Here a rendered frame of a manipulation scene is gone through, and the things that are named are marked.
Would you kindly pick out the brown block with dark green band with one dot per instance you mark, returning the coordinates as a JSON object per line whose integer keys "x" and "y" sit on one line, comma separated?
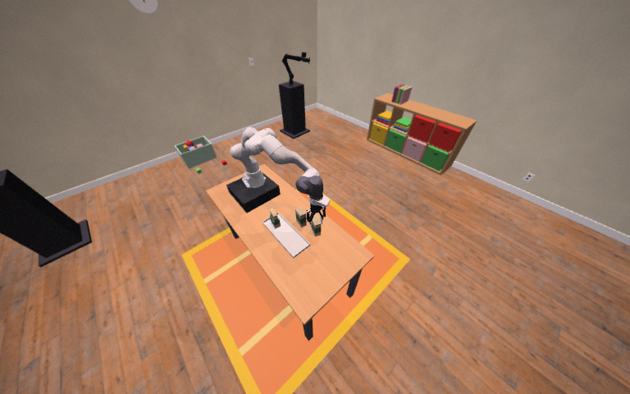
{"x": 316, "y": 226}
{"x": 300, "y": 217}
{"x": 274, "y": 219}

